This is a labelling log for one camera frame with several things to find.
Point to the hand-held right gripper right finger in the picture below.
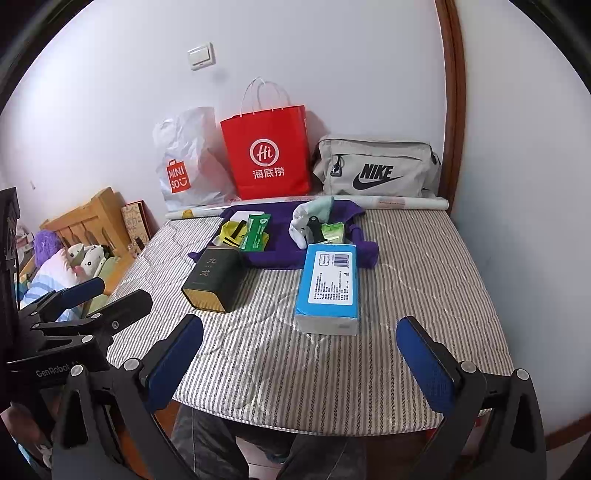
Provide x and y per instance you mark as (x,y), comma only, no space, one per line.
(425,364)

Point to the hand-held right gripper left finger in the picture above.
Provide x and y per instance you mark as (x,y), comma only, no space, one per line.
(175,360)

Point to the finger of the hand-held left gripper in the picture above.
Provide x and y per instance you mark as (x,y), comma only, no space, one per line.
(85,288)
(124,307)

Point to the dark green tin box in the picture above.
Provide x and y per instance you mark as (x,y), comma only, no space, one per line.
(212,272)

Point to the yellow zip pouch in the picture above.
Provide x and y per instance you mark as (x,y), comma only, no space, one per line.
(228,235)

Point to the dark green packet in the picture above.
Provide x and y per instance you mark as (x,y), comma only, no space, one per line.
(254,233)

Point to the light green tissue pack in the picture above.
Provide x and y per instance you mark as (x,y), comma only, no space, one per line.
(333,233)

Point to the white glove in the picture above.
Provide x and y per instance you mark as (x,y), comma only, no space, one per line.
(300,226)

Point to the mint green cloth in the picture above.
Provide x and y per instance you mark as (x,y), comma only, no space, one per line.
(323,205)

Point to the person's left hand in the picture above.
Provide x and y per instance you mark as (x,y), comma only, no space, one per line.
(27,427)

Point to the green bedsheet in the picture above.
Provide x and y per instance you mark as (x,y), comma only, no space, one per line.
(111,272)

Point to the white plush toys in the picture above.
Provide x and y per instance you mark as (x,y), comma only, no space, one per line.
(87,258)

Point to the pastel striped pillow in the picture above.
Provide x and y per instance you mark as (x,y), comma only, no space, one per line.
(51,272)

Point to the red object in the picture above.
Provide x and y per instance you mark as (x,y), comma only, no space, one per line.
(425,434)

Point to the wooden headboard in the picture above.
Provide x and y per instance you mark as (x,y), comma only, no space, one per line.
(92,212)

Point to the person's legs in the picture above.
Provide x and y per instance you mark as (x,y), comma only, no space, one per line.
(203,443)

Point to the blue tissue pack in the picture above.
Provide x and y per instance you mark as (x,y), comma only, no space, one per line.
(328,286)

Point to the small white packet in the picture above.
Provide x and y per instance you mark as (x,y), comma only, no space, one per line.
(240,217)

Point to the purple towel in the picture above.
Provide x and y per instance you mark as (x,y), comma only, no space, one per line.
(281,249)

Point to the brown wooden baseboard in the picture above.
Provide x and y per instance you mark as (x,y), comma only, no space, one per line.
(570,427)

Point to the white rolled paper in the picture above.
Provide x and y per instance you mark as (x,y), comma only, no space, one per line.
(406,202)

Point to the white plastic shopping bag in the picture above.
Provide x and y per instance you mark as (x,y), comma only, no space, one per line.
(194,152)

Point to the grey waist bag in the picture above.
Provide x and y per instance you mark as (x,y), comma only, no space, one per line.
(415,157)

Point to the red paper bag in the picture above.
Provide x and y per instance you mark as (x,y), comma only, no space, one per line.
(291,138)

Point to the brown wooden door frame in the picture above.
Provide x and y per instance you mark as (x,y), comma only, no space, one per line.
(455,115)

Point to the white wall light switch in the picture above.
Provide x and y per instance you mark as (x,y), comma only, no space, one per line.
(202,56)

